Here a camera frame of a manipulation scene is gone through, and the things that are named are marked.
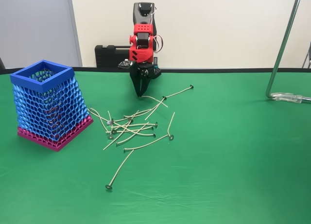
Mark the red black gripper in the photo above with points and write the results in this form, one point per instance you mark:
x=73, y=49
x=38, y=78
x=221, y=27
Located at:
x=143, y=74

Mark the candle wick with metal tab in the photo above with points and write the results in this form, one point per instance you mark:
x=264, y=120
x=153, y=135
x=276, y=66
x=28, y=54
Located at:
x=152, y=128
x=113, y=131
x=112, y=119
x=124, y=116
x=154, y=134
x=156, y=124
x=109, y=123
x=131, y=120
x=110, y=137
x=117, y=143
x=125, y=149
x=108, y=186
x=191, y=86
x=171, y=137
x=148, y=97
x=164, y=97

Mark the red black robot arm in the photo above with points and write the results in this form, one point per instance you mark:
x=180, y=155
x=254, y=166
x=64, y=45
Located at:
x=143, y=12

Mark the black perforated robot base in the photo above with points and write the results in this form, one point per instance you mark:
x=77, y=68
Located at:
x=157, y=72

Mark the blue magenta lattice basket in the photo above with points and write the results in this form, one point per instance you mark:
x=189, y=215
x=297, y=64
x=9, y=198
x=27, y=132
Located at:
x=48, y=107

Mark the black plastic tool case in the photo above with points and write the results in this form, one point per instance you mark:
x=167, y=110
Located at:
x=107, y=57

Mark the green cloth with black border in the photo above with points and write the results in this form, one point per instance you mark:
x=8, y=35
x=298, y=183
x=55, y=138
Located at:
x=218, y=160

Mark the chrome stand pole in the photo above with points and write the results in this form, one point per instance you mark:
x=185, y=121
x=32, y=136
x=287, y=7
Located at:
x=291, y=15

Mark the black gripper camera mount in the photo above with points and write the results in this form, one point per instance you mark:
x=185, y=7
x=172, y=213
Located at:
x=125, y=64

